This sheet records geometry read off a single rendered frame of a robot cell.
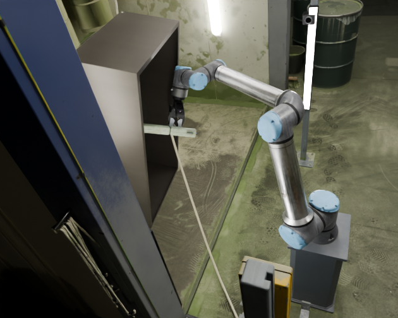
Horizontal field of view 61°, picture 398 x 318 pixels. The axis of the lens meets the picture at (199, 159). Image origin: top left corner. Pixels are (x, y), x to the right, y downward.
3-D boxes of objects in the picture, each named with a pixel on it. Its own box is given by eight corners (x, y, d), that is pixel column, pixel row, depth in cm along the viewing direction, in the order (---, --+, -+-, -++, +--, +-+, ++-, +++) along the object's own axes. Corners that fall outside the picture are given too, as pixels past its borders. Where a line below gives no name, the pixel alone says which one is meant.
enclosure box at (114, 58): (103, 216, 237) (64, 58, 152) (138, 158, 278) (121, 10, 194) (150, 228, 231) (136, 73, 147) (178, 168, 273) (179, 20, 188)
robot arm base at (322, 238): (339, 220, 193) (341, 209, 186) (336, 248, 180) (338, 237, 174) (304, 213, 200) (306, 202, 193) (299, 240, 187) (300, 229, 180)
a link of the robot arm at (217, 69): (319, 95, 143) (215, 53, 186) (299, 108, 138) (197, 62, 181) (316, 118, 150) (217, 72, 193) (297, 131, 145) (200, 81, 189)
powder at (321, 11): (305, 2, 392) (306, 1, 391) (355, -3, 382) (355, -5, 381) (311, 20, 352) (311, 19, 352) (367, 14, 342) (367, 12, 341)
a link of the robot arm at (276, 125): (325, 236, 172) (301, 103, 137) (303, 257, 165) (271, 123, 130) (301, 224, 184) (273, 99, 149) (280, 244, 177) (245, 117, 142)
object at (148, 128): (189, 121, 213) (198, 130, 192) (187, 129, 215) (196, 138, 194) (109, 113, 199) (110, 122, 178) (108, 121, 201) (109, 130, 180)
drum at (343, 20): (300, 69, 450) (304, -1, 392) (346, 65, 439) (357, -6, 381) (305, 93, 407) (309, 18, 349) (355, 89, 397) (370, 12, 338)
